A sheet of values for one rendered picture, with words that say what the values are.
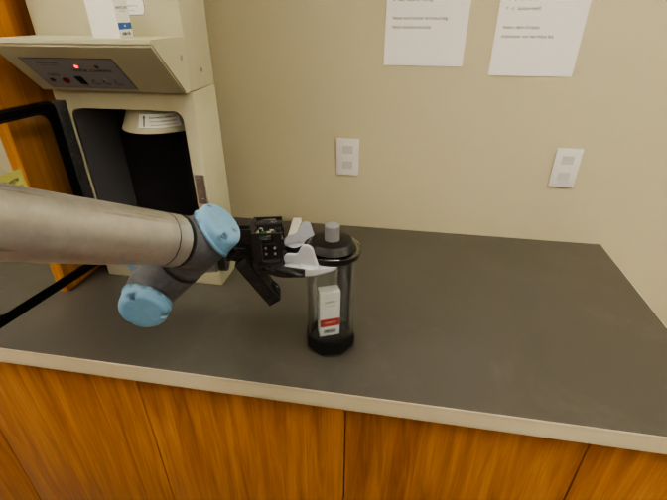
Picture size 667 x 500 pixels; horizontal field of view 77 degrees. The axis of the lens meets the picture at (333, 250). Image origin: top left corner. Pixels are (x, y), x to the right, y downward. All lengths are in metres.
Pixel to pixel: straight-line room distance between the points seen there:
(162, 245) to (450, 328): 0.65
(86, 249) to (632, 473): 0.98
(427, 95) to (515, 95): 0.23
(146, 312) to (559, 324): 0.85
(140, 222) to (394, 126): 0.90
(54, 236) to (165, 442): 0.76
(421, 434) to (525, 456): 0.20
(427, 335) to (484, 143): 0.63
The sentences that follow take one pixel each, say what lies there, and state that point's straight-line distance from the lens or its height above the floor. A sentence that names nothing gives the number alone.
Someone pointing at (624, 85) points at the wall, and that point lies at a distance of 1.39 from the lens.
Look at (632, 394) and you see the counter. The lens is 0.99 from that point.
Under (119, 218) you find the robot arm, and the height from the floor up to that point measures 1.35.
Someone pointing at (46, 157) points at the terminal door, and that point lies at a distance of 1.10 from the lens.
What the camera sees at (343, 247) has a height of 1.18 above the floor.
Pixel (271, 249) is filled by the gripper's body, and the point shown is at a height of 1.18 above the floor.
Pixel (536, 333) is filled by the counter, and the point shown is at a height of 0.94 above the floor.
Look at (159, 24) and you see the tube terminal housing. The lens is 0.97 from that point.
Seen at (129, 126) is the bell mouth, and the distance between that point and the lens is 1.08.
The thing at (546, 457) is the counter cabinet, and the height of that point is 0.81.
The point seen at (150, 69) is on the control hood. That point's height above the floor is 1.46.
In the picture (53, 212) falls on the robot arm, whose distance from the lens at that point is 0.50.
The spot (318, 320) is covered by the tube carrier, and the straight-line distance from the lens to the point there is 0.84.
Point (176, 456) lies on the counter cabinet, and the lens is 1.19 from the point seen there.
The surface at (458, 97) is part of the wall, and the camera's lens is 1.29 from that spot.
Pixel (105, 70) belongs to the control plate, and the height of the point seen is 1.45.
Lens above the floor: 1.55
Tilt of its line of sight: 29 degrees down
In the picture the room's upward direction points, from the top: straight up
